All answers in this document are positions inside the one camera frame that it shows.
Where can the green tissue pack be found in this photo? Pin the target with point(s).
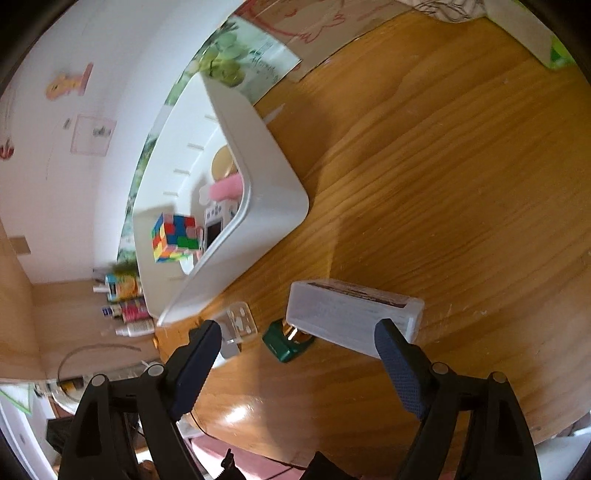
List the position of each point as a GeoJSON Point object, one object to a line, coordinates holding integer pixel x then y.
{"type": "Point", "coordinates": [558, 55]}

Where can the yellow pony wall sticker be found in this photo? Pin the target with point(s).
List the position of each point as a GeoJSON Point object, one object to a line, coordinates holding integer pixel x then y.
{"type": "Point", "coordinates": [64, 85]}

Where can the white plastic bin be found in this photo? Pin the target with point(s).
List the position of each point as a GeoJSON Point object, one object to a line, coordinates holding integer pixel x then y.
{"type": "Point", "coordinates": [268, 175]}

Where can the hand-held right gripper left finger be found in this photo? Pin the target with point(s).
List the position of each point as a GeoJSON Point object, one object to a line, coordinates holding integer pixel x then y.
{"type": "Point", "coordinates": [194, 369]}

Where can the beige paper red drawing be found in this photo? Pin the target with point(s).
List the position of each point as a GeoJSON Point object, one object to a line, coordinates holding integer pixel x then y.
{"type": "Point", "coordinates": [323, 32]}

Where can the white spray bottle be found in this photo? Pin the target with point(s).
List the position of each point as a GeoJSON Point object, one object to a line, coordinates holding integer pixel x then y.
{"type": "Point", "coordinates": [138, 327]}

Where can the clear plastic box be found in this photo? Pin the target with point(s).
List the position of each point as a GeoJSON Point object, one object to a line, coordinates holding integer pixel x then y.
{"type": "Point", "coordinates": [240, 323]}

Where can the white toy camera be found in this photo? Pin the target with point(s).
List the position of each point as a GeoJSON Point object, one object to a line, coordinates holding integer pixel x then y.
{"type": "Point", "coordinates": [213, 230]}

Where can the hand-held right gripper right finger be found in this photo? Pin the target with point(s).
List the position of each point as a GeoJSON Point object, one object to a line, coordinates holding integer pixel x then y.
{"type": "Point", "coordinates": [401, 369]}

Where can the pink ridged case white cap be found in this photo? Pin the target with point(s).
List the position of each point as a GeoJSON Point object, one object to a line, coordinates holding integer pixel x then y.
{"type": "Point", "coordinates": [226, 187]}

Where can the multicoloured puzzle cube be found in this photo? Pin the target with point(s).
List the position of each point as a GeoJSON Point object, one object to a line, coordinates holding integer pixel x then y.
{"type": "Point", "coordinates": [173, 237]}

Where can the wooden desk hutch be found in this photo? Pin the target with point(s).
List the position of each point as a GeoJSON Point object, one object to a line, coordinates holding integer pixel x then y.
{"type": "Point", "coordinates": [69, 314]}

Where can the translucent box blue label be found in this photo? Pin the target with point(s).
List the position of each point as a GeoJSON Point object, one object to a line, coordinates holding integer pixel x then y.
{"type": "Point", "coordinates": [341, 314]}

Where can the pink square wall note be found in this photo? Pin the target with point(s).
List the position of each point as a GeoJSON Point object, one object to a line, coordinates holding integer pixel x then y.
{"type": "Point", "coordinates": [90, 138]}

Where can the red wall sticker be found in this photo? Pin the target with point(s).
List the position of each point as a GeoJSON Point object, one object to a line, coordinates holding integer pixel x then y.
{"type": "Point", "coordinates": [5, 150]}

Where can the printed fabric bag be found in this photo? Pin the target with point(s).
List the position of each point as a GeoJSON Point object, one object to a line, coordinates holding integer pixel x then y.
{"type": "Point", "coordinates": [443, 9]}

